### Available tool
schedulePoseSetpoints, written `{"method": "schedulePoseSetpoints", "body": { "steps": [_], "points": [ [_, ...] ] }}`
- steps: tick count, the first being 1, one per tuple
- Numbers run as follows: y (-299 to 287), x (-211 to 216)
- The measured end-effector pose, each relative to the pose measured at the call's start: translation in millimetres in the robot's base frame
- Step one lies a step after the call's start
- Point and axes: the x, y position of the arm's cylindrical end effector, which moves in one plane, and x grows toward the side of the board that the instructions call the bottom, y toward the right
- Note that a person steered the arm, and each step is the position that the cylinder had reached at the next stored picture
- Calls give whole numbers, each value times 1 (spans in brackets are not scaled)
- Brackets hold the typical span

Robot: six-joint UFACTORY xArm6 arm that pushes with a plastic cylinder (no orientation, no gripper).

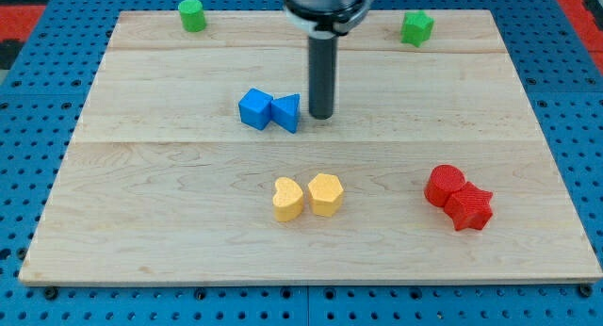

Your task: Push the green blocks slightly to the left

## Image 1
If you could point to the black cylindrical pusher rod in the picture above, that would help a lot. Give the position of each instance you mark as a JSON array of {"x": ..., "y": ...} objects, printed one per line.
[{"x": 322, "y": 60}]

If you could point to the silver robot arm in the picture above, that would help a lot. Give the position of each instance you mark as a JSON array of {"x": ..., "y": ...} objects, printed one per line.
[{"x": 324, "y": 22}]

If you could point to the blue triangle block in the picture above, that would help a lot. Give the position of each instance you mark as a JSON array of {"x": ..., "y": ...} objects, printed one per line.
[{"x": 285, "y": 111}]

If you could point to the blue cube block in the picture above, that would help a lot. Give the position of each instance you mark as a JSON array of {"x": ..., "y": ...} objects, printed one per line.
[{"x": 255, "y": 108}]

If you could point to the green star block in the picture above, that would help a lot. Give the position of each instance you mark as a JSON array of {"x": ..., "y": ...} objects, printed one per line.
[{"x": 416, "y": 28}]

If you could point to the green cylinder block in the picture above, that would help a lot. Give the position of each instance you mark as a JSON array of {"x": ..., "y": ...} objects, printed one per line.
[{"x": 192, "y": 15}]

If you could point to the yellow hexagon block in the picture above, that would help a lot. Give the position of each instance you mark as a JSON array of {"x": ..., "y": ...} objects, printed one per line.
[{"x": 326, "y": 194}]

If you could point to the yellow heart block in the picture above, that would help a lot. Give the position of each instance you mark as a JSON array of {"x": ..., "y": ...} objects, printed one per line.
[{"x": 288, "y": 200}]

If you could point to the wooden board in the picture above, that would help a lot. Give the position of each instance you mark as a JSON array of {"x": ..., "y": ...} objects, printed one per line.
[{"x": 163, "y": 185}]

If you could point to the red cylinder block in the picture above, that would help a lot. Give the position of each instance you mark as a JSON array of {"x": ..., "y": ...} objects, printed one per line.
[{"x": 444, "y": 180}]

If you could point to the red star block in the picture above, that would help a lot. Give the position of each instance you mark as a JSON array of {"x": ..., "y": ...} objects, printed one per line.
[{"x": 469, "y": 208}]

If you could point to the blue perforated mat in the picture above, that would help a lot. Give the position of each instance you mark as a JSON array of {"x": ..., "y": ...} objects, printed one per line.
[{"x": 45, "y": 89}]

